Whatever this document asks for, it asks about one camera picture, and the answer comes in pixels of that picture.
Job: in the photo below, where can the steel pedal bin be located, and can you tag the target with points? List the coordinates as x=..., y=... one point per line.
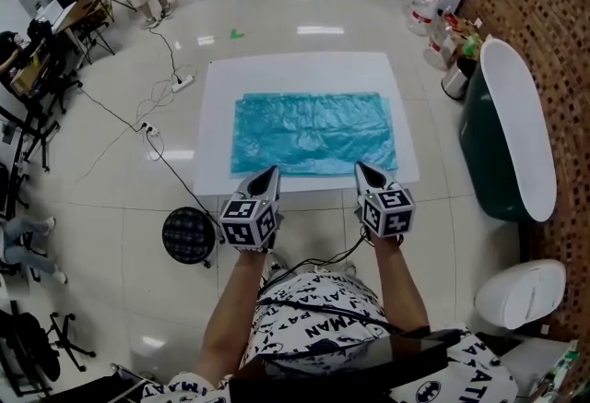
x=455, y=80

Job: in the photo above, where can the black chest device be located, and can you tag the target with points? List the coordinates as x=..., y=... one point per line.
x=369, y=364

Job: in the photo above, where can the blue plastic bag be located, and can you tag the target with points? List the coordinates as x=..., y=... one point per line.
x=313, y=133

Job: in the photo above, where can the green packaging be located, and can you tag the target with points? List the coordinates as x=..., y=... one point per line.
x=560, y=373

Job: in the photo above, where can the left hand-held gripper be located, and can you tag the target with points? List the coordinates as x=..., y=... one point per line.
x=239, y=221

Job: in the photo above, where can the black metal rack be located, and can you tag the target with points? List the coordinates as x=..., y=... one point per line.
x=27, y=138

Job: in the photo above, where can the wooden desk with black legs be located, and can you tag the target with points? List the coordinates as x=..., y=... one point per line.
x=87, y=14

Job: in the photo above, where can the white toilet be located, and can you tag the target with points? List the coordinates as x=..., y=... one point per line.
x=521, y=295

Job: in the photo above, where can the black swivel chair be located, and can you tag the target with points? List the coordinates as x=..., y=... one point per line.
x=32, y=346

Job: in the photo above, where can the person's right forearm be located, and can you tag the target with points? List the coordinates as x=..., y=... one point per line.
x=398, y=286

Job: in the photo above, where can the white floor board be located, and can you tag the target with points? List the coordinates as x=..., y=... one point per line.
x=299, y=74

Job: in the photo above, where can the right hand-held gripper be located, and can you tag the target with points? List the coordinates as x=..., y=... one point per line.
x=389, y=212

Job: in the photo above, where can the white power strip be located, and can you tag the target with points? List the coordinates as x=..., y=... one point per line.
x=182, y=83
x=148, y=129

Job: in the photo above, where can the round black stool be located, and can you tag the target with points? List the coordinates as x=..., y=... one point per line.
x=186, y=233

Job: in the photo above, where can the person's printed white clothing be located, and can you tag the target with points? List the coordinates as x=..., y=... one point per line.
x=318, y=318

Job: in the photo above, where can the person's left forearm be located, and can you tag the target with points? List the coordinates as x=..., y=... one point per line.
x=230, y=313

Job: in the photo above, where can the green and white bathtub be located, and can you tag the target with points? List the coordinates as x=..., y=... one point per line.
x=511, y=124

